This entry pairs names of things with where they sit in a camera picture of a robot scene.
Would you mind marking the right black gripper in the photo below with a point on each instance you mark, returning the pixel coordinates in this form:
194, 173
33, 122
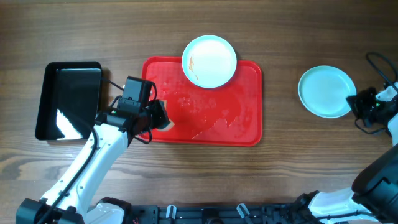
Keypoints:
356, 101

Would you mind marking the black water basin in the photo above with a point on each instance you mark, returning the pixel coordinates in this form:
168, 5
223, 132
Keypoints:
69, 101

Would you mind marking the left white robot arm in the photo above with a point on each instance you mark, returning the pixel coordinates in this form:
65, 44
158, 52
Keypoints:
68, 201

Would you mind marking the red plastic tray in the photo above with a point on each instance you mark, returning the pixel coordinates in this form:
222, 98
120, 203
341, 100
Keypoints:
230, 115

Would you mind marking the light blue plate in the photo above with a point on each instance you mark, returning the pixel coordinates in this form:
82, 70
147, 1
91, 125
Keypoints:
323, 90
209, 61

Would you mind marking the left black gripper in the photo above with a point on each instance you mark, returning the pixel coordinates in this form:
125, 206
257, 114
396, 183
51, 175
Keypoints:
160, 115

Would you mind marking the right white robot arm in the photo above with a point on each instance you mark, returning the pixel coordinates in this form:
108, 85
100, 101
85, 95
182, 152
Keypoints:
373, 194

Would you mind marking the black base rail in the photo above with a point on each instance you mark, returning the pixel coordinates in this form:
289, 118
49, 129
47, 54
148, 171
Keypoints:
239, 214

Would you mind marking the green yellow sponge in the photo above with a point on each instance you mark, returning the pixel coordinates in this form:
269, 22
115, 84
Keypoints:
169, 124

